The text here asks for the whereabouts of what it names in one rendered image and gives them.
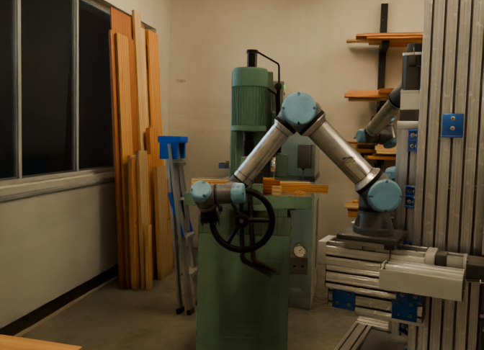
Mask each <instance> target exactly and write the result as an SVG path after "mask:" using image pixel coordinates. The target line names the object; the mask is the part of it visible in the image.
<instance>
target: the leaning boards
mask: <svg viewBox="0 0 484 350"><path fill-rule="evenodd" d="M110 24H111V29H110V30H109V64H110V81H111V98H112V132H113V148H114V165H115V199H116V216H117V250H118V273H119V286H120V290H122V289H123V288H125V287H127V288H130V287H131V288H133V289H134V290H138V289H140V288H141V289H145V288H146V289H147V290H149V289H150V288H152V286H153V279H154V278H155V274H156V273H158V280H163V279H164V278H166V277H167V276H168V275H170V273H172V271H173V268H174V252H173V242H172V232H171V214H170V204H169V197H168V193H169V186H168V179H166V166H164V165H163V159H160V158H159V154H160V143H158V136H162V120H161V87H160V70H159V54H158V35H157V34H156V33H155V32H152V31H150V30H145V28H144V24H143V23H141V21H140V12H137V11H135V10H132V17H129V16H128V15H126V14H124V13H122V12H120V11H118V10H116V9H115V8H113V7H110Z"/></svg>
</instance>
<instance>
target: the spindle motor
mask: <svg viewBox="0 0 484 350"><path fill-rule="evenodd" d="M267 90H268V70H267V69H266V68H260V67H237V68H234V69H233V82H232V117H231V125H232V126H231V130H232V131H234V132H255V133H263V132H266V116H267Z"/></svg>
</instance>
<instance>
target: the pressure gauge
mask: <svg viewBox="0 0 484 350"><path fill-rule="evenodd" d="M301 249H302V250H301ZM300 250H301V251H300ZM306 253H307V249H306V247H305V245H304V244H303V243H296V244H295V245H294V246H293V254H294V255H295V256H296V257H297V260H301V257H303V256H304V255H305V254H306Z"/></svg>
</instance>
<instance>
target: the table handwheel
mask: <svg viewBox="0 0 484 350"><path fill-rule="evenodd" d="M246 194H250V195H252V196H254V197H256V198H257V199H259V200H260V201H261V202H262V203H263V204H264V206H265V208H266V210H267V212H268V215H269V219H254V218H249V217H248V211H247V210H244V211H243V212H239V210H238V208H237V207H236V205H235V204H231V205H232V207H233V209H234V210H235V212H236V214H237V215H236V218H235V224H236V227H235V229H234V231H233V232H232V234H231V235H230V238H229V239H228V240H227V241H225V240H224V239H223V238H222V237H221V235H220V234H219V232H218V230H217V228H216V225H213V224H210V230H211V233H212V235H213V237H214V238H215V240H216V241H217V242H218V243H219V244H220V245H221V246H222V247H224V248H226V249H228V250H229V251H232V252H236V253H249V252H252V251H255V250H257V249H259V248H261V247H262V246H264V245H265V244H266V243H267V241H268V240H269V239H270V238H271V236H272V233H273V232H274V227H275V214H274V209H273V207H272V205H271V203H270V201H269V200H268V199H267V198H266V197H265V196H264V195H263V194H262V193H261V192H258V191H256V190H255V189H252V188H248V187H247V188H246ZM248 223H269V226H268V229H267V231H266V233H265V235H264V237H263V238H262V239H261V240H260V241H258V242H257V243H255V244H253V245H250V246H234V245H232V244H230V242H231V241H232V240H233V237H234V236H235V234H236V233H237V231H238V229H239V228H244V227H246V226H247V225H248Z"/></svg>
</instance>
